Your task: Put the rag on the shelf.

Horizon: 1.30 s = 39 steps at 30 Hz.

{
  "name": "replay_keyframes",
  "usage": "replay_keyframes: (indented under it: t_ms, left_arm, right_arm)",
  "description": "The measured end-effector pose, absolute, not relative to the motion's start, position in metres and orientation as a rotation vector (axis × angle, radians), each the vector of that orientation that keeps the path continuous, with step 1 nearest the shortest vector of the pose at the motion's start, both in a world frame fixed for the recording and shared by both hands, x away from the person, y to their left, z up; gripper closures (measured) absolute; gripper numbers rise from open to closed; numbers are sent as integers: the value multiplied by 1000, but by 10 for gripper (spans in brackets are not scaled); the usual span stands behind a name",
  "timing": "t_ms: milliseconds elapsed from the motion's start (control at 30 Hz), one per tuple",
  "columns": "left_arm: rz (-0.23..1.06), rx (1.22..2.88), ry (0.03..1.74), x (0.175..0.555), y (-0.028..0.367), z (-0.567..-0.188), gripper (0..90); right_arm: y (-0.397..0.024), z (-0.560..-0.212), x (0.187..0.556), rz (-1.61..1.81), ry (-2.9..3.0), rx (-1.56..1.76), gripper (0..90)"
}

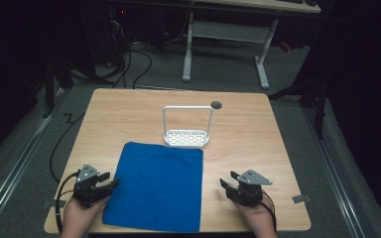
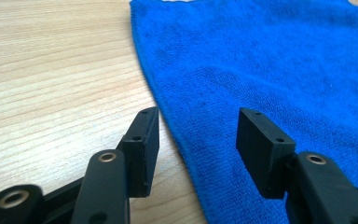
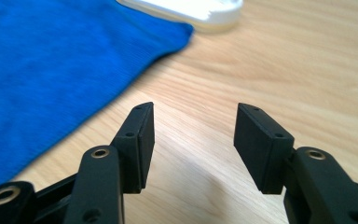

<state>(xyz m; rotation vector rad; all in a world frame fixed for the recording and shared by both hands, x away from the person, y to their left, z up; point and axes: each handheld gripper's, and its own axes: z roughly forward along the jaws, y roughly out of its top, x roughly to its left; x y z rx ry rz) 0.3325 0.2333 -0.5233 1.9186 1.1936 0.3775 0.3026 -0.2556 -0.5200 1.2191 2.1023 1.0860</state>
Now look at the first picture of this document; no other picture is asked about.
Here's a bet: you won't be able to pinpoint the black cable on floor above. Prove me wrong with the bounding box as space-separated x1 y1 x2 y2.
49 112 86 184

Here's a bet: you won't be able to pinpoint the blue towel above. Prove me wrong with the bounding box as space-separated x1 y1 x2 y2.
101 141 204 234

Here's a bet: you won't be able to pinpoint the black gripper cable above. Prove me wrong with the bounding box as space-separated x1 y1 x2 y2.
260 190 278 232
55 170 80 234

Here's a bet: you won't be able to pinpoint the white towel rack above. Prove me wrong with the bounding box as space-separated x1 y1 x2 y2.
162 105 214 149

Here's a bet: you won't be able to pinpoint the black metal stand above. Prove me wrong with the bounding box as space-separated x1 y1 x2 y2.
41 56 75 120
267 75 331 140

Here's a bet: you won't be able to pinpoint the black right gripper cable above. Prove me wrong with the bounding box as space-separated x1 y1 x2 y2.
260 190 278 232

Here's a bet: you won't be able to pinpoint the black floor cables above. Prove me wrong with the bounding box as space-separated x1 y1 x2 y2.
68 19 154 89

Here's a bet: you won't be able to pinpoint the grey tape strip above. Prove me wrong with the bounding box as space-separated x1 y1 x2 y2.
43 198 67 208
292 193 312 204

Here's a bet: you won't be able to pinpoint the white-legged desk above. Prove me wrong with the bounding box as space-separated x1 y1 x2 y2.
105 0 322 90

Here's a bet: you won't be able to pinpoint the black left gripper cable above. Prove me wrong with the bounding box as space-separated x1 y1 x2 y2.
55 170 80 234

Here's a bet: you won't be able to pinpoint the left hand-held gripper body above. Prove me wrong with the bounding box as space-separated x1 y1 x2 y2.
71 163 111 209

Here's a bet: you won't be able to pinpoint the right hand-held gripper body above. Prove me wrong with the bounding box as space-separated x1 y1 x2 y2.
228 169 274 208

